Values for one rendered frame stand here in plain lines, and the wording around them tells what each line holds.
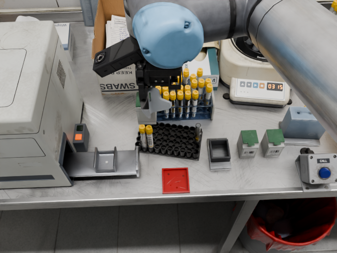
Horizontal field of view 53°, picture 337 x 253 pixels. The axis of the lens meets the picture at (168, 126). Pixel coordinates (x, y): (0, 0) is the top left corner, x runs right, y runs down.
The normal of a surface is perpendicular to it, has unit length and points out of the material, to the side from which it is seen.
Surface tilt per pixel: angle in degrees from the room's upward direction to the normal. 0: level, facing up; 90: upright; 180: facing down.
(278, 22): 47
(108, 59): 31
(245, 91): 25
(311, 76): 66
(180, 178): 0
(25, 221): 0
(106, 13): 90
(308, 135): 90
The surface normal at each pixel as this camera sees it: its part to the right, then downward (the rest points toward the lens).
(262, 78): -0.12, 0.83
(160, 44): 0.25, 0.81
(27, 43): -0.01, -0.55
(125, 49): -0.52, -0.47
